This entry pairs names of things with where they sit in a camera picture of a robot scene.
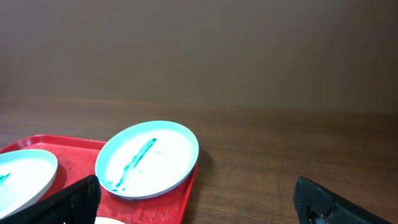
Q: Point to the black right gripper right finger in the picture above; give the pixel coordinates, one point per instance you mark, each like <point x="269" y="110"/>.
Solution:
<point x="315" y="204"/>

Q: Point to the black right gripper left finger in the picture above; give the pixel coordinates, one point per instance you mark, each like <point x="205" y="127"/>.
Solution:
<point x="76" y="204"/>

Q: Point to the white plate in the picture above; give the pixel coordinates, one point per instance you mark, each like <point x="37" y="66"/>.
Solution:
<point x="105" y="220"/>
<point x="26" y="175"/>

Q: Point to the light blue plate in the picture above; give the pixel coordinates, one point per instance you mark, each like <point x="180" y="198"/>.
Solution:
<point x="147" y="160"/>

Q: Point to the red plastic tray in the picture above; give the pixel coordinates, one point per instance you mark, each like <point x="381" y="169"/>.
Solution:
<point x="76" y="160"/>

